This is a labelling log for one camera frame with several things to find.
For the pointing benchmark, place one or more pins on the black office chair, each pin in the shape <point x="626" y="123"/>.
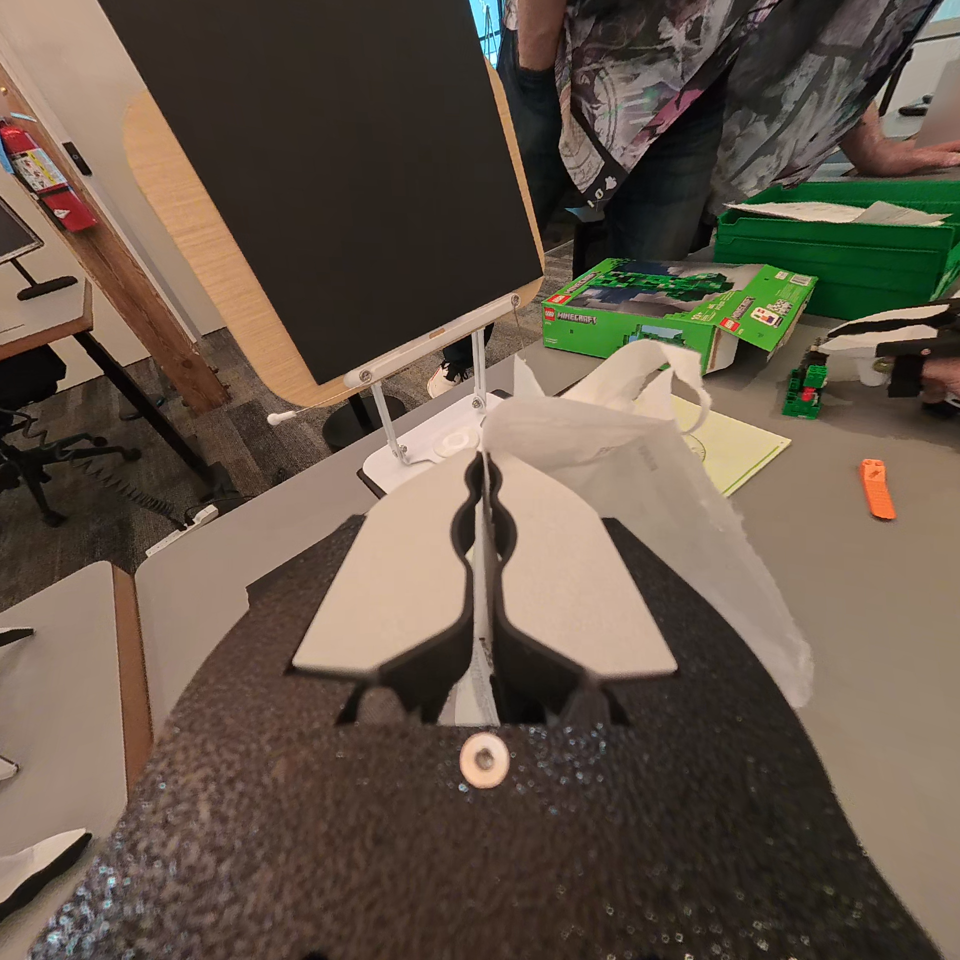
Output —
<point x="30" y="375"/>

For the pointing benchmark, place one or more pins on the person's right hand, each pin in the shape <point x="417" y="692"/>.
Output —
<point x="945" y="382"/>

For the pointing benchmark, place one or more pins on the partly built toy brick model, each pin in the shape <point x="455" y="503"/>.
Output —
<point x="802" y="390"/>

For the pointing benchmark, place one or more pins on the white paper bag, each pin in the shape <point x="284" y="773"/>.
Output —
<point x="600" y="450"/>

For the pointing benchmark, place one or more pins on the black wall switch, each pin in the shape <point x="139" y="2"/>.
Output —
<point x="77" y="159"/>

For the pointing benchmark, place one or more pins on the green plastic bin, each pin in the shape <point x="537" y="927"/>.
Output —
<point x="825" y="262"/>

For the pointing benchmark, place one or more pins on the white paper sheets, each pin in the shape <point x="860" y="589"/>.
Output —
<point x="825" y="211"/>

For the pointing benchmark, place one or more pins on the black panel on white stand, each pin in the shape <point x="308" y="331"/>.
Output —
<point x="322" y="187"/>

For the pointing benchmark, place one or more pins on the white power strip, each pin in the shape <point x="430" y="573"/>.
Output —
<point x="184" y="529"/>

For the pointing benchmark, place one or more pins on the wooden post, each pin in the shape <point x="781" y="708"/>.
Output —
<point x="135" y="300"/>

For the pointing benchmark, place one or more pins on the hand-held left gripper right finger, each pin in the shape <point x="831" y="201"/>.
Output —
<point x="585" y="592"/>

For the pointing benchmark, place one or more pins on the small screen on black stand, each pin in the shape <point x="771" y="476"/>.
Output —
<point x="15" y="232"/>

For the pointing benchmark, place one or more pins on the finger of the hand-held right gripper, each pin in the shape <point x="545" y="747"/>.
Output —
<point x="922" y="307"/>
<point x="851" y="351"/>

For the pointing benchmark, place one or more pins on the pale green instruction booklet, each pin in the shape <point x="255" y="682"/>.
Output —
<point x="742" y="450"/>

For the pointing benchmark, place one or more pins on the grey desk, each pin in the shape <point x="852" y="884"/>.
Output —
<point x="862" y="637"/>

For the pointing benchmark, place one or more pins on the wood-edged grey table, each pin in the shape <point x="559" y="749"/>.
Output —
<point x="60" y="712"/>

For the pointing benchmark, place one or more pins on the green toy brick box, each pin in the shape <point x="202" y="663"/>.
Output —
<point x="637" y="330"/>

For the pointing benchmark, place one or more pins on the red fire extinguisher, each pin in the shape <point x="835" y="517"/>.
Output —
<point x="15" y="150"/>

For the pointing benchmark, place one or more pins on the wood-topped side desk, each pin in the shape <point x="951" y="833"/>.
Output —
<point x="45" y="322"/>

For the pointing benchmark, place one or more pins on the orange brick separator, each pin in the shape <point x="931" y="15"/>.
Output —
<point x="877" y="491"/>

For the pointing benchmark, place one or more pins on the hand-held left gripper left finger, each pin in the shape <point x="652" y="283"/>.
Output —
<point x="397" y="577"/>

